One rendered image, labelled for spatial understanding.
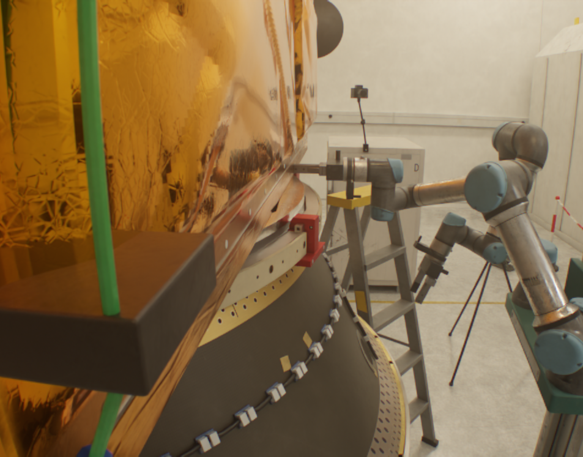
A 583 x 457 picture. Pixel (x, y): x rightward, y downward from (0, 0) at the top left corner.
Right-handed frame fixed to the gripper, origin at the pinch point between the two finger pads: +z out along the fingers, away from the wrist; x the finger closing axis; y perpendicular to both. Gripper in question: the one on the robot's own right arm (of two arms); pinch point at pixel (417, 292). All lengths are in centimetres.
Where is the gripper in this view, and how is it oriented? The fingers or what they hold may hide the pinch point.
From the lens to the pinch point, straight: 170.6
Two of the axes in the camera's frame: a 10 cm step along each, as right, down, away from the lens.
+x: 1.2, -1.6, 9.8
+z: -4.1, 8.9, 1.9
